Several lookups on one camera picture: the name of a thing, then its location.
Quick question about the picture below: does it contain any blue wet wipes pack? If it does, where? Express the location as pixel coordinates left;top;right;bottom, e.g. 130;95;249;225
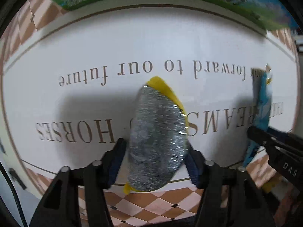
241;63;273;168

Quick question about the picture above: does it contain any yellow silver scouring pad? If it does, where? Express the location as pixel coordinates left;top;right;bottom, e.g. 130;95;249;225
124;76;189;194

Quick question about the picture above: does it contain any checkered printed tablecloth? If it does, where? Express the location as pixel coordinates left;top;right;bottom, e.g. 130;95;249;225
1;0;302;226

